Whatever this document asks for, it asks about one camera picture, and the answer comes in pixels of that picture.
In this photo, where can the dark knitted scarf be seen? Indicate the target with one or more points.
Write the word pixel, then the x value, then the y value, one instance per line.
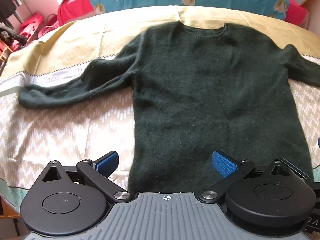
pixel 12 33

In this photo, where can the dark green knitted sweater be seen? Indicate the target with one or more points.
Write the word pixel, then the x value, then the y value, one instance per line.
pixel 200 100

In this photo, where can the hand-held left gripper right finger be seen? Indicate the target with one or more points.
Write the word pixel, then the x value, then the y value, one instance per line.
pixel 223 162

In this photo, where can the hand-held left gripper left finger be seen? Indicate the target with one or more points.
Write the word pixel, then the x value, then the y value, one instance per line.
pixel 108 161

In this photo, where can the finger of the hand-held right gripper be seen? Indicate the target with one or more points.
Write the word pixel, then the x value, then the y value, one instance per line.
pixel 296 168

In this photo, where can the beige patterned bed sheet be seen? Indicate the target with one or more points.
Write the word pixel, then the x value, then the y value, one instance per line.
pixel 62 130

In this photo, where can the pink bag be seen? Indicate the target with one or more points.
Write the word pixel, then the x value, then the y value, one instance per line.
pixel 51 25

